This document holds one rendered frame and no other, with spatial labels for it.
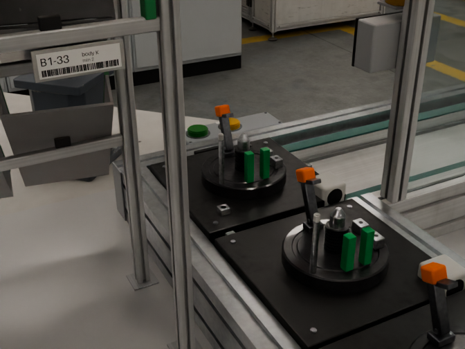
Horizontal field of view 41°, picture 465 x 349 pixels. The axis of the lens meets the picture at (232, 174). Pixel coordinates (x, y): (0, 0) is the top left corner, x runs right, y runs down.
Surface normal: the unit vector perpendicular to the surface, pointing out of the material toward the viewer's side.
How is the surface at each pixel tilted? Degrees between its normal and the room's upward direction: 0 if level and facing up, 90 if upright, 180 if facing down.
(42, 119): 135
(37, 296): 0
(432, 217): 90
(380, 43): 90
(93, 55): 90
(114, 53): 90
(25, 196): 0
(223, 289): 0
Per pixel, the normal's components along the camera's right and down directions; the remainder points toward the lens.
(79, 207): 0.00, -0.88
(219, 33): 0.44, 0.43
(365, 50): -0.89, 0.22
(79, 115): 0.22, 0.94
